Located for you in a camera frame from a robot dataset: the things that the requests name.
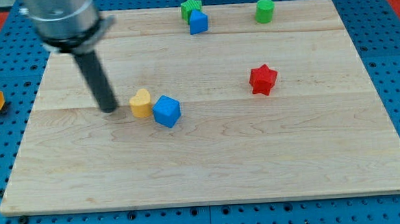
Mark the green cylinder block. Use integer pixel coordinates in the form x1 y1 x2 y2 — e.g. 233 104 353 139
255 0 275 24

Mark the blue cube block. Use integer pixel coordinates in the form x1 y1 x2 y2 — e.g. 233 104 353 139
152 95 181 128

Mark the wooden board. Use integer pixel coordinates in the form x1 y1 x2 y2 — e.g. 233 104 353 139
0 0 400 216

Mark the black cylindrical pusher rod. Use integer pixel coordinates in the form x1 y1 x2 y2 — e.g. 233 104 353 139
74 51 118 114

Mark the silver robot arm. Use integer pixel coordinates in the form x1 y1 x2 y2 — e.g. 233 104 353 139
20 0 118 113

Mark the green star block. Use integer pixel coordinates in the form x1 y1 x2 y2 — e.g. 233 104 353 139
180 0 203 23

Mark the red star block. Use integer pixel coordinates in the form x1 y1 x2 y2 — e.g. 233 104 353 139
249 64 278 95

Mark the yellow heart block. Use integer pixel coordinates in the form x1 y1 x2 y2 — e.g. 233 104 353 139
129 89 152 118

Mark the blue triangular block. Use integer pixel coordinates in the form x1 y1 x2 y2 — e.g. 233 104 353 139
189 10 209 35

